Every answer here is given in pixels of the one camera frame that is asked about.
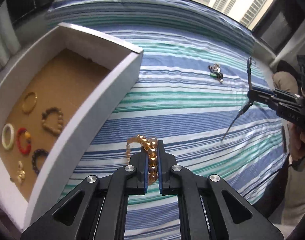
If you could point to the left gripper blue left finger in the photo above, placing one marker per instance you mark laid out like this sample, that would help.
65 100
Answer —
142 172

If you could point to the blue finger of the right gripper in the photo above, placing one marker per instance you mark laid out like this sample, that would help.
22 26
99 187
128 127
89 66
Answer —
263 90
264 98

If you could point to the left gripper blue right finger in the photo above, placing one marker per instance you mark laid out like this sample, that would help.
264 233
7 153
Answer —
163 169

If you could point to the gold ring chain pendant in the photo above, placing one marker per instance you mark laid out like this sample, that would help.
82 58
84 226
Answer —
215 72

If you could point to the small gold shell earrings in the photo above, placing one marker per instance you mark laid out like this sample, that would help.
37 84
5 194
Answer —
20 177

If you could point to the pale green jade bangle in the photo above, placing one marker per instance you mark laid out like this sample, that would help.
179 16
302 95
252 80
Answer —
8 137

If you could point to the gold twisted bangle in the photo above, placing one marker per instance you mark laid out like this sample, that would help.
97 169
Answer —
29 102

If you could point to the person's right hand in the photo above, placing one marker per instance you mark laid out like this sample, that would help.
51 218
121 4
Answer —
296 142

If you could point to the beige cushion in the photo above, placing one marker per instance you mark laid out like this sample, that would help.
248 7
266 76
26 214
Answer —
285 81

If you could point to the blue green striped bedsheet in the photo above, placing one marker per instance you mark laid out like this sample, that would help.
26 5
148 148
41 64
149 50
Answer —
175 99

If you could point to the white box with brown base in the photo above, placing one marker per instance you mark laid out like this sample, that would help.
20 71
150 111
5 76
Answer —
80 75

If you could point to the white curtain left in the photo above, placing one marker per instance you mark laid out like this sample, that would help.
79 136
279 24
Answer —
9 44

